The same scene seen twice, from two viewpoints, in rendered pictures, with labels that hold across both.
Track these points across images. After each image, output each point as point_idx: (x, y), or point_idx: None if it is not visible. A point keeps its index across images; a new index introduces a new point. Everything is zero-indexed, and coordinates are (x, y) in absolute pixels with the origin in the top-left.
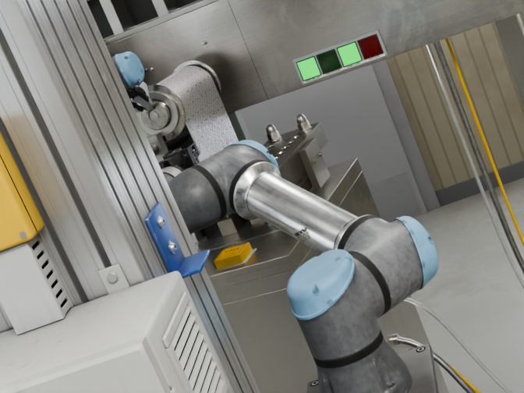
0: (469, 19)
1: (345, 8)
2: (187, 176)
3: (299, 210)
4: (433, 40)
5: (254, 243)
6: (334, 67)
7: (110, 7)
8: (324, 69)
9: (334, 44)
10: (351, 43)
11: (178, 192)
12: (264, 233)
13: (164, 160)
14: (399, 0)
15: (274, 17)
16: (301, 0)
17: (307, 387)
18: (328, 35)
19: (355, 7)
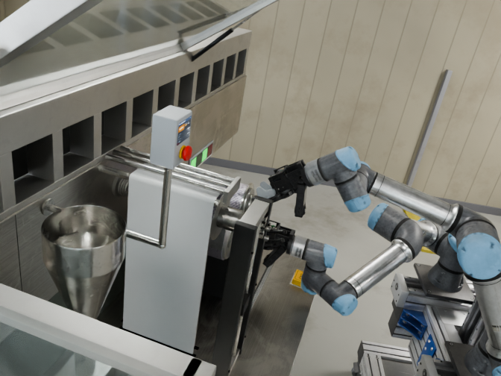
0: (228, 136)
1: (209, 127)
2: (417, 223)
3: (421, 225)
4: (220, 146)
5: (282, 271)
6: (199, 163)
7: (130, 113)
8: (197, 164)
9: (201, 148)
10: (206, 148)
11: (422, 231)
12: (269, 266)
13: (291, 233)
14: (220, 124)
15: (191, 130)
16: (200, 120)
17: (431, 293)
18: (201, 142)
19: (211, 127)
